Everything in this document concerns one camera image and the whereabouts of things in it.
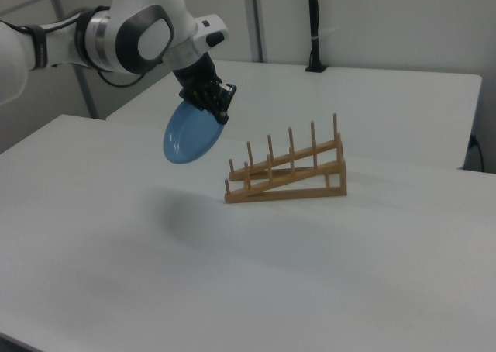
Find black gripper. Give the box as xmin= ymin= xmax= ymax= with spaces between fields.
xmin=172 ymin=54 xmax=237 ymax=126

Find blue round plate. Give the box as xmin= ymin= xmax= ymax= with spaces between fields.
xmin=161 ymin=83 xmax=237 ymax=165

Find wooden plate rack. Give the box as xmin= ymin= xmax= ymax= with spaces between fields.
xmin=223 ymin=113 xmax=349 ymax=205

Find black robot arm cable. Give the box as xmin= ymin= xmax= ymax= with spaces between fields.
xmin=96 ymin=58 xmax=166 ymax=90

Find grey metal frame post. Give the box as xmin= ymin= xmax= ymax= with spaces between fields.
xmin=243 ymin=0 xmax=269 ymax=63
xmin=75 ymin=65 xmax=98 ymax=119

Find black camera pole with clamp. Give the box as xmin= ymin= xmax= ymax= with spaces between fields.
xmin=305 ymin=0 xmax=329 ymax=74

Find black cable with plug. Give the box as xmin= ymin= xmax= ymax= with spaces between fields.
xmin=468 ymin=134 xmax=487 ymax=173

